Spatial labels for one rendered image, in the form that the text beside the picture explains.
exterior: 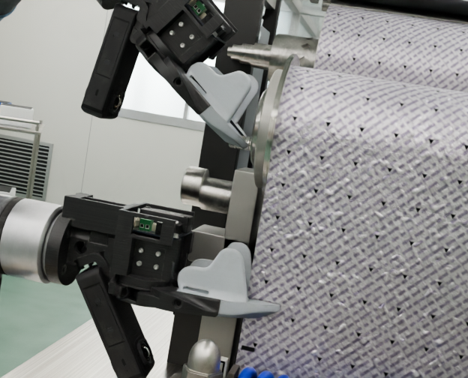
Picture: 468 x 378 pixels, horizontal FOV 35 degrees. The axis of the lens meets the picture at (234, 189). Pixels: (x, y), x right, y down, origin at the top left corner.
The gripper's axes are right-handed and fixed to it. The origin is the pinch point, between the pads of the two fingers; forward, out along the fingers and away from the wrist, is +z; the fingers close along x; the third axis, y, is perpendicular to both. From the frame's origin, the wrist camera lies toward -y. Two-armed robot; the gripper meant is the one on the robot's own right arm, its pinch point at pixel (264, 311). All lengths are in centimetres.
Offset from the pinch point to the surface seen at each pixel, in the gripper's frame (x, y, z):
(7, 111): 402, -11, -238
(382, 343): -0.3, -0.5, 10.7
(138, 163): 556, -44, -191
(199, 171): 8.5, 10.6, -9.9
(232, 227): 7.0, 5.8, -5.4
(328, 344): -0.3, -1.6, 6.1
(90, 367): 25.1, -18.9, -24.1
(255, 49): 29.6, 25.2, -10.2
